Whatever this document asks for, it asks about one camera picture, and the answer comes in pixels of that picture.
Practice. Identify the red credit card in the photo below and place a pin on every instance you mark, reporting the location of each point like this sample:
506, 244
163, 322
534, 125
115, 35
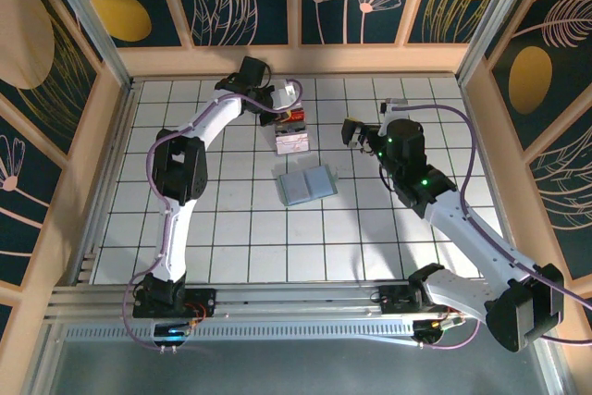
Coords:
296, 116

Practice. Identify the black credit card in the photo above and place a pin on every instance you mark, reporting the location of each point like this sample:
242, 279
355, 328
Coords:
291, 127

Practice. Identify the white card with pink emblem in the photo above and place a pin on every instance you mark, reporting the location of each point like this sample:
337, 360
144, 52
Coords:
293, 147

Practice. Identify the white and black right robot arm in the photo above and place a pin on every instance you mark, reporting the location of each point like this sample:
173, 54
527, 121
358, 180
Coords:
476, 238

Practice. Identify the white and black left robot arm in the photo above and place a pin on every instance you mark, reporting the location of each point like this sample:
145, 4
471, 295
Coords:
217, 117

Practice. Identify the white VIP card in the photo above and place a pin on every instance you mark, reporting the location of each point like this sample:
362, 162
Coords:
283, 137

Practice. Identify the clear acrylic card stand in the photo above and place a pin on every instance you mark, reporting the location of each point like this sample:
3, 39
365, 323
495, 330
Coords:
293, 153

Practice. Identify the small electronics board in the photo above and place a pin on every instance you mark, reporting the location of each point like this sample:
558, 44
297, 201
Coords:
171, 332
435, 330

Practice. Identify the grey metal plate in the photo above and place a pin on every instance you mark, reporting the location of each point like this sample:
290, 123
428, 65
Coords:
296, 372

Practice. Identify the aluminium side rail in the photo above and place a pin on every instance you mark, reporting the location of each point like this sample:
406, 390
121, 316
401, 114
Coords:
118, 136

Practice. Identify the aluminium corner post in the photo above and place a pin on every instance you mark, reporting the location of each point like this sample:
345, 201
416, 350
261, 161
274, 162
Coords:
101, 39
495, 20

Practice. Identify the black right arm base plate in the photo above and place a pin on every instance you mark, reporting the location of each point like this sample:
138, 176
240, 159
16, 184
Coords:
393, 300

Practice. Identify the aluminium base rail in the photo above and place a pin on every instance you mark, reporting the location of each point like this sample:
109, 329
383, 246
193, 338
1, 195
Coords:
300, 302

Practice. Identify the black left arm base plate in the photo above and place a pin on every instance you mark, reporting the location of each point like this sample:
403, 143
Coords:
203, 302

